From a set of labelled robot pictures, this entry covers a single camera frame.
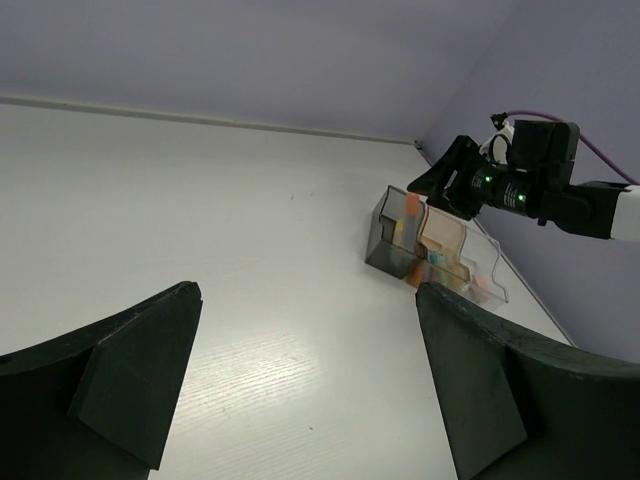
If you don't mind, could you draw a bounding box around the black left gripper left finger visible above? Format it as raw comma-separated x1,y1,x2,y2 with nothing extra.
1,281,203,479

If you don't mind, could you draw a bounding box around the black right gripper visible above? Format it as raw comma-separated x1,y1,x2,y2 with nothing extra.
407,135,539,220

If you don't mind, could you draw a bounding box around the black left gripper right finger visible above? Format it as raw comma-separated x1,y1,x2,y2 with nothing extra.
416,283,639,479

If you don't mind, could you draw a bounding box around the clear orange-tipped highlighter pen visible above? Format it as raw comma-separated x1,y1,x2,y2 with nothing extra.
404,193,422,251

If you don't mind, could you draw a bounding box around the yellow highlighter pen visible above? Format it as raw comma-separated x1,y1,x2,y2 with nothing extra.
394,218,405,242

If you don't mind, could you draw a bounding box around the green highlighter pen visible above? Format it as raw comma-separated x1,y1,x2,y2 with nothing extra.
427,250,448,268

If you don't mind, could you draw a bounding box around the orange highlighter pen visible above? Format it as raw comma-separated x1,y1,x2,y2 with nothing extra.
407,262,427,288

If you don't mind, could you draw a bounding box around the pink mini stapler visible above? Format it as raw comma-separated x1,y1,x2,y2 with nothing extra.
472,275,492,297

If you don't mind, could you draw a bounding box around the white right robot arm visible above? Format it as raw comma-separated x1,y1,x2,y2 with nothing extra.
407,113,639,242

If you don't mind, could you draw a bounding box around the clear plastic container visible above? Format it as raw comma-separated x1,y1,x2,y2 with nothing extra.
459,226,509,312

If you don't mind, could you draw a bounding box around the smoky grey plastic container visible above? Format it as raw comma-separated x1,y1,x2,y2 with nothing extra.
365,185,425,280

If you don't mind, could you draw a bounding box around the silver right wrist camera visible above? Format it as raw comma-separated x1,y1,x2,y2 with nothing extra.
479,112,514,165

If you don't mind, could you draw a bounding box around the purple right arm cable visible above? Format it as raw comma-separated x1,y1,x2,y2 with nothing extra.
504,109,640,185

